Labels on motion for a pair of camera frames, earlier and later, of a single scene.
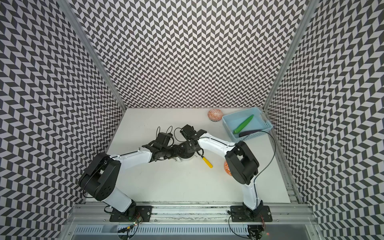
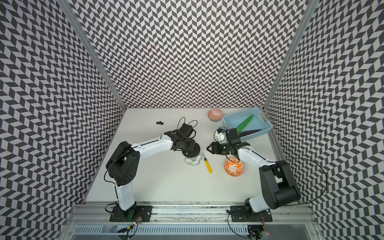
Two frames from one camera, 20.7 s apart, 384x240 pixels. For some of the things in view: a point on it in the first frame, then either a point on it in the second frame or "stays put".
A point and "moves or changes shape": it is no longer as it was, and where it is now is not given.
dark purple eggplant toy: (245, 133) stays put
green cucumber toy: (243, 124) stays put
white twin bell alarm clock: (179, 159) → (193, 157)
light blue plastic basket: (243, 124) stays put
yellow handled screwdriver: (208, 163) moves or changes shape
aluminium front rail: (285, 214) stays put
